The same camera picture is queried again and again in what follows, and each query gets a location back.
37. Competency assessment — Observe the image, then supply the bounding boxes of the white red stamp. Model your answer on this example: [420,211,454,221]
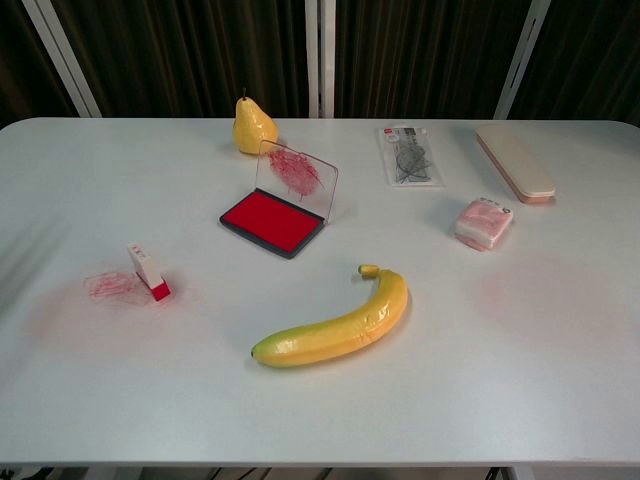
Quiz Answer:
[126,242,172,303]

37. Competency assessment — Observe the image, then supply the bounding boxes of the red rectangular box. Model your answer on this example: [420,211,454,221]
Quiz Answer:
[217,139,344,260]

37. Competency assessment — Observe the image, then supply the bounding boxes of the yellow banana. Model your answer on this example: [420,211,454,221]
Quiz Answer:
[250,264,410,370]

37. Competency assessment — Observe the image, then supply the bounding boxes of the clear packet of drawing tools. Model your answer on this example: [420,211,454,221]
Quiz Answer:
[377,125,446,189]

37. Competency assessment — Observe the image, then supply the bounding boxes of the yellow pear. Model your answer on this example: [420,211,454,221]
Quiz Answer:
[231,86,280,157]

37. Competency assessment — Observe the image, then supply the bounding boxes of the pink wrapped eraser pack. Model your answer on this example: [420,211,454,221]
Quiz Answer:
[453,196,518,251]

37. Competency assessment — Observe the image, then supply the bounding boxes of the beige pencil case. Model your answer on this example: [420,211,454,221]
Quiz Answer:
[474,124,557,206]

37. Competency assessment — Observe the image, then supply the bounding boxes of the white frame post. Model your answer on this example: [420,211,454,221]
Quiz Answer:
[493,0,551,120]
[22,0,104,119]
[305,0,337,119]

